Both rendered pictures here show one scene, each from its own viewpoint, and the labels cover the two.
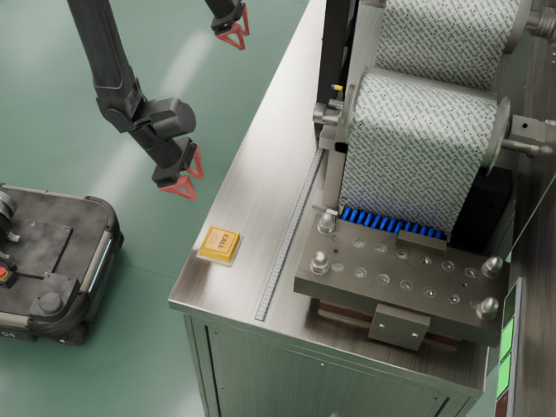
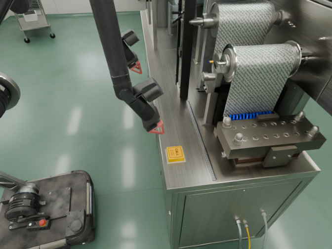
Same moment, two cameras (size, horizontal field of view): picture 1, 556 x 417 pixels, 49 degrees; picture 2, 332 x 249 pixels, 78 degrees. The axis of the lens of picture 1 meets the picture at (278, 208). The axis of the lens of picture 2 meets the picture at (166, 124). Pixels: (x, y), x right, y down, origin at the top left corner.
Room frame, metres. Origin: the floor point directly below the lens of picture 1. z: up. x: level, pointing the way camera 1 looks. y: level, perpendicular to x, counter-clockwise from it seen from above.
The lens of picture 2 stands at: (0.24, 0.39, 1.64)
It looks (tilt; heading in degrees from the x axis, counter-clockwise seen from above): 43 degrees down; 337
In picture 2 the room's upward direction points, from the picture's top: straight up
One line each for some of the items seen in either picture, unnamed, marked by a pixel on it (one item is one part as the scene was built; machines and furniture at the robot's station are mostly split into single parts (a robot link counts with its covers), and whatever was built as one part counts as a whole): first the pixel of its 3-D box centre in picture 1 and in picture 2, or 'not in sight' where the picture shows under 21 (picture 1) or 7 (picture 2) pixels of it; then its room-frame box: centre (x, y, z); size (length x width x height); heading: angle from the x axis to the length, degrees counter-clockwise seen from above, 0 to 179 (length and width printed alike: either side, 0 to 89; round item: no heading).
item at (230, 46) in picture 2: (357, 106); (228, 63); (0.85, -0.14, 1.25); 0.15 x 0.01 x 0.15; 165
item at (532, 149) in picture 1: (516, 141); (296, 59); (0.77, -0.42, 1.25); 0.07 x 0.04 x 0.04; 75
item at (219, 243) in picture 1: (219, 243); (175, 153); (0.76, 0.13, 0.91); 0.07 x 0.07 x 0.02; 75
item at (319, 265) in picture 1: (319, 261); (238, 138); (0.63, -0.08, 1.05); 0.04 x 0.04 x 0.04
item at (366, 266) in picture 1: (401, 277); (267, 135); (0.63, -0.25, 1.00); 0.40 x 0.16 x 0.06; 75
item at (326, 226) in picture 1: (327, 221); (228, 121); (0.72, -0.10, 1.05); 0.04 x 0.04 x 0.04
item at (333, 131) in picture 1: (331, 159); (209, 99); (0.89, -0.11, 1.05); 0.06 x 0.05 x 0.31; 75
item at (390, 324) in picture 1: (397, 328); (279, 156); (0.54, -0.24, 0.96); 0.10 x 0.03 x 0.11; 75
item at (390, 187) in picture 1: (401, 192); (253, 98); (0.76, -0.24, 1.11); 0.23 x 0.01 x 0.18; 75
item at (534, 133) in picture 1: (527, 129); (301, 51); (0.77, -0.43, 1.28); 0.06 x 0.05 x 0.02; 75
